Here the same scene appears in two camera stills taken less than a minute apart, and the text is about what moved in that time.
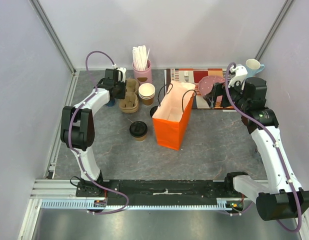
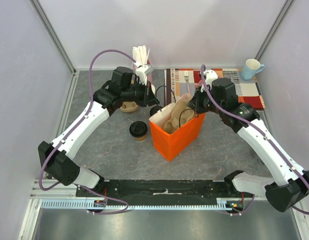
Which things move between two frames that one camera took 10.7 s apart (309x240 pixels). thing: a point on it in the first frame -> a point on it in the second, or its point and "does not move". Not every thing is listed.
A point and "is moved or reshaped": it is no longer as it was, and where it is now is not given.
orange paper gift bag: [171, 117] is moved or reshaped
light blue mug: [253, 67] does not move
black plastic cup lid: [138, 129] does not move
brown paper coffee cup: [141, 139] does not move
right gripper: [220, 90] -> [197, 104]
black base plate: [163, 192] does not move
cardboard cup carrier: [132, 86] is moved or reshaped
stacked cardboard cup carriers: [130, 104] does not move
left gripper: [122, 95] -> [149, 98]
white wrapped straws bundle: [140, 57] does not move
